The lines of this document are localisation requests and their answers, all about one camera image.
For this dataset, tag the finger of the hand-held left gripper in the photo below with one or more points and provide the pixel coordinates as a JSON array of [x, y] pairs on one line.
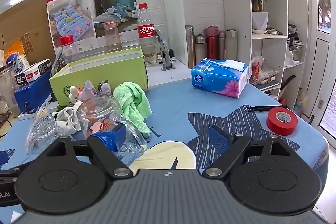
[[14, 173]]

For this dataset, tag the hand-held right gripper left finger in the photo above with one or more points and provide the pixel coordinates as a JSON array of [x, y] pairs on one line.
[[110, 138]]

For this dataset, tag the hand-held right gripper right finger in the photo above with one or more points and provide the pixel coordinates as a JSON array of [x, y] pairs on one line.
[[218, 137]]

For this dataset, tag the green towel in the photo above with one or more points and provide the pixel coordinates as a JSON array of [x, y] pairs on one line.
[[131, 100]]

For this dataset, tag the white pink plush toy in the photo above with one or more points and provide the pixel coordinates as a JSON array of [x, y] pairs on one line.
[[67, 117]]

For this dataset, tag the purple plush toy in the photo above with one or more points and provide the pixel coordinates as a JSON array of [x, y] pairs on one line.
[[90, 88]]

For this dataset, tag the small white plush toy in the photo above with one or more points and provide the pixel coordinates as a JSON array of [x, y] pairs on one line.
[[74, 92]]

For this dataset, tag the green cardboard box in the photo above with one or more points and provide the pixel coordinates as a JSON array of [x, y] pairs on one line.
[[105, 77]]

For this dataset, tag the blue printed tablecloth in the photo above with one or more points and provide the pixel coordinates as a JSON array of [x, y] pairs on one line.
[[173, 108]]

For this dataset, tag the black tweezers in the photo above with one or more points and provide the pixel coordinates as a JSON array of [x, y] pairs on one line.
[[265, 108]]

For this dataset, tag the blue tissue pack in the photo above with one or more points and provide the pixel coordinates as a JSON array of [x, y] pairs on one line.
[[218, 79]]

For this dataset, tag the red tape roll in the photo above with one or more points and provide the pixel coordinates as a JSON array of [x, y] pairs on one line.
[[281, 123]]

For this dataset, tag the stack of books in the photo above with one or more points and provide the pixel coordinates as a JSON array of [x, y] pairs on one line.
[[267, 85]]

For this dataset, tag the clear plastic bag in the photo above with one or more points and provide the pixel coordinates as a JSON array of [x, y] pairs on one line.
[[260, 69]]

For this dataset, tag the blue metal box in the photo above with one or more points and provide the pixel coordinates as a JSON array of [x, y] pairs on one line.
[[31, 94]]

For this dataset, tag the short steel thermos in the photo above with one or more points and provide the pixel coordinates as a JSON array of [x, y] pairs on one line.
[[200, 49]]

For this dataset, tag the slim beige thermos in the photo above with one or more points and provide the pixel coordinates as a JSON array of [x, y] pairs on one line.
[[222, 45]]

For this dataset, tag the grey beige thermos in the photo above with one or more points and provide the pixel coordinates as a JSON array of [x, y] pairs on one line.
[[231, 45]]

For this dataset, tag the red thermos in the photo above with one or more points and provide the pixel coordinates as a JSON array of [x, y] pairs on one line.
[[212, 43]]

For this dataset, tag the black socket box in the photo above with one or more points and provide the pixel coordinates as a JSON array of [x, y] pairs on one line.
[[171, 54]]

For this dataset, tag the red lid clear jar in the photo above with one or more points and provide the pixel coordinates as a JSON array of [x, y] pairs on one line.
[[67, 49]]

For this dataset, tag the pink lid glass jar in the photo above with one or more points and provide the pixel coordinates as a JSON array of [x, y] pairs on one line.
[[113, 39]]

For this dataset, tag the black white small box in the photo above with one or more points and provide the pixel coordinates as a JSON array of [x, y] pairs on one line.
[[34, 70]]

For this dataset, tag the red label cola bottle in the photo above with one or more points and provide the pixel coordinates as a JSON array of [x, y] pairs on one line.
[[145, 32]]

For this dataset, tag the orange blue bag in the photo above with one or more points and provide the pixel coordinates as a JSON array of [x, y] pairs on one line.
[[17, 56]]

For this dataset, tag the bedding picture poster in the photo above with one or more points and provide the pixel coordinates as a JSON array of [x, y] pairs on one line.
[[78, 19]]

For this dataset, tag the brown cardboard box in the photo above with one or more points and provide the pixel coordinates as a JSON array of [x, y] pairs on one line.
[[29, 24]]

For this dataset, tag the glass door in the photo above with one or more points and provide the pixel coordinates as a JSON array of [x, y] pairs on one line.
[[323, 37]]

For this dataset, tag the white shelf unit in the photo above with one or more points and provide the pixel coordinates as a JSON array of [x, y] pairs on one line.
[[281, 3]]

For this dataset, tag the grey metal bracket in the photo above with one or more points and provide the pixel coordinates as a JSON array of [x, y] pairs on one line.
[[164, 53]]

